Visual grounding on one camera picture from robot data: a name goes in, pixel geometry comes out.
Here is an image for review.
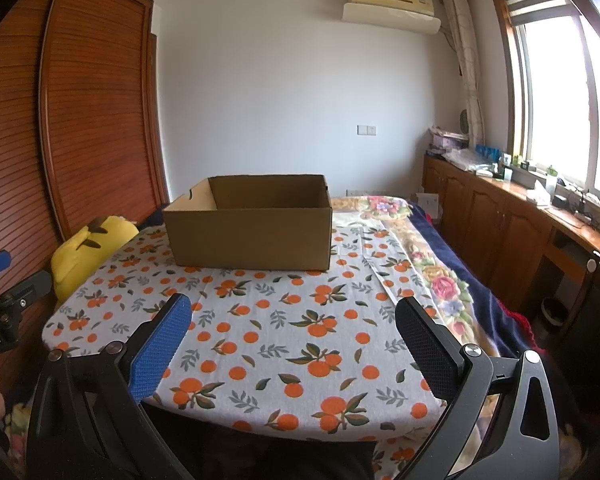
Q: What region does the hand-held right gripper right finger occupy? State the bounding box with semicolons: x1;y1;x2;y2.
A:
395;296;561;480

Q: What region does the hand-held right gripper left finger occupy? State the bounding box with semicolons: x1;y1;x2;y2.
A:
25;292;193;480

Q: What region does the cardboard box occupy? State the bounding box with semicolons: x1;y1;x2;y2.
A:
162;174;333;272

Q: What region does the yellow plush toy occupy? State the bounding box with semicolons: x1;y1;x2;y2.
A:
50;215;140;303

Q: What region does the dark blue blanket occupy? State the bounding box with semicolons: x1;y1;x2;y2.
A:
410;202;531;361

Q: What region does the red knitted cloth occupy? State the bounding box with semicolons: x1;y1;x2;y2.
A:
509;310;537;347

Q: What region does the orange print tablecloth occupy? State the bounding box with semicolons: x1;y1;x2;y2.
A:
41;225;461;480

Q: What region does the white paper bag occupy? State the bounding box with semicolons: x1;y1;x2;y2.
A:
415;192;442;221

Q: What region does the round waste bin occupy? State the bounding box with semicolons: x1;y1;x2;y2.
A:
540;297;572;337

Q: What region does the long wooden cabinet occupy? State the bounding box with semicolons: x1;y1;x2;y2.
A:
422;155;600;311

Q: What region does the wooden slatted wardrobe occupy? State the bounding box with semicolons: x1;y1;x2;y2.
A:
0;0;168;386

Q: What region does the clear plastic bag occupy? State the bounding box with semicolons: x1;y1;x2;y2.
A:
445;147;496;173

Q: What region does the white tissue pack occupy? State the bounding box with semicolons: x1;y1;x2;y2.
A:
527;180;552;206

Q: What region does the pile of boxes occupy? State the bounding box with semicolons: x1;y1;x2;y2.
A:
427;125;471;158

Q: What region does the pale patterned curtain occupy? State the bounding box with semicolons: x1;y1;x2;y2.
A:
441;0;487;147

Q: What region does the wooden framed window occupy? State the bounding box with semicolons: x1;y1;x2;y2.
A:
490;0;600;206

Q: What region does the wall air conditioner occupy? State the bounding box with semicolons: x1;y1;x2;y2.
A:
341;0;441;36

